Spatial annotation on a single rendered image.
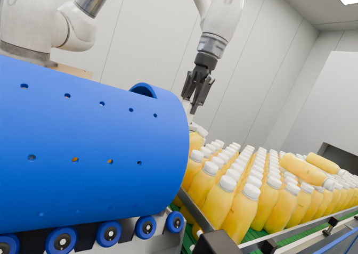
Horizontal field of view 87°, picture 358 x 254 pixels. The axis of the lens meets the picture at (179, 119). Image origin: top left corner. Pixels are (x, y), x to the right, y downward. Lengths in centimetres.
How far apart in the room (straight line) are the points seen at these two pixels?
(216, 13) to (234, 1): 6
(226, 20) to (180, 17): 280
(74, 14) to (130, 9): 222
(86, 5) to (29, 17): 25
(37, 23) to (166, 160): 74
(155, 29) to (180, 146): 300
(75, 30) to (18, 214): 84
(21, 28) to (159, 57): 255
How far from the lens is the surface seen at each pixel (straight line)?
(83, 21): 103
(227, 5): 66
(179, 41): 339
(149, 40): 323
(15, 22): 92
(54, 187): 28
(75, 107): 27
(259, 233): 76
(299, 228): 76
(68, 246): 40
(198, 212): 53
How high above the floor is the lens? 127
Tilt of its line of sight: 11 degrees down
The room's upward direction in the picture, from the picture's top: 21 degrees clockwise
